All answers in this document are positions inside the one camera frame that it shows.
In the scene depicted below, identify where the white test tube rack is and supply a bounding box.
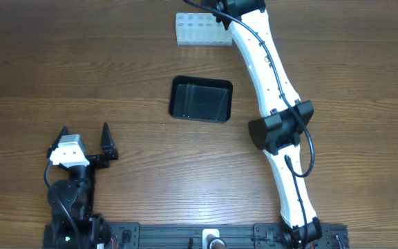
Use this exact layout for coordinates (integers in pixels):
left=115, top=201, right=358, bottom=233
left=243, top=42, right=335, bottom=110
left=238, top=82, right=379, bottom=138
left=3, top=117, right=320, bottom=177
left=175, top=12, right=234, bottom=47

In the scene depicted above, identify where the clear test tube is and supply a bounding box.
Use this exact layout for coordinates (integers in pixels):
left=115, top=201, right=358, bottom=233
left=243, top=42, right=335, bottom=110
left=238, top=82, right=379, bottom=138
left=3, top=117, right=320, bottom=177
left=182, top=83, right=191, bottom=119
left=187, top=83, right=196, bottom=119

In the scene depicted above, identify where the black cable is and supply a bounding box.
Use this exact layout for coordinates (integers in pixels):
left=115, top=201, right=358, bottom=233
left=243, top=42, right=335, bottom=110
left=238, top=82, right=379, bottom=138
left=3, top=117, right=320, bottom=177
left=182, top=0, right=316, bottom=179
left=43, top=160, right=83, bottom=249

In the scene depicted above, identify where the mounting rail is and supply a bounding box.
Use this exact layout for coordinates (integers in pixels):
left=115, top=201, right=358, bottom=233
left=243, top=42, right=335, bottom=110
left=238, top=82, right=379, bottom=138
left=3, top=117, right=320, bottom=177
left=43, top=222, right=350, bottom=249

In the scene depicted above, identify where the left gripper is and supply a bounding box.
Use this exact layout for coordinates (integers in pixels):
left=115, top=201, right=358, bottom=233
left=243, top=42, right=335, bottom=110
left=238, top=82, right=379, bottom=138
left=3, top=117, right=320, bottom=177
left=46, top=121, right=120, bottom=170

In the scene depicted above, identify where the black tray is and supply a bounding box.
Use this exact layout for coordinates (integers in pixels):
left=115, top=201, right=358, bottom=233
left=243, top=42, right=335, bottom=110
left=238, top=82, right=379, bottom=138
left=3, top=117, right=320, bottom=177
left=168, top=75, right=234, bottom=125

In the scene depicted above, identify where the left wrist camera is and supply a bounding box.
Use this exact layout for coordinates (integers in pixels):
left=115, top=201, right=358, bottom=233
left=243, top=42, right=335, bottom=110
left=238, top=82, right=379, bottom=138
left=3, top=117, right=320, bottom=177
left=48, top=133, right=91, bottom=169

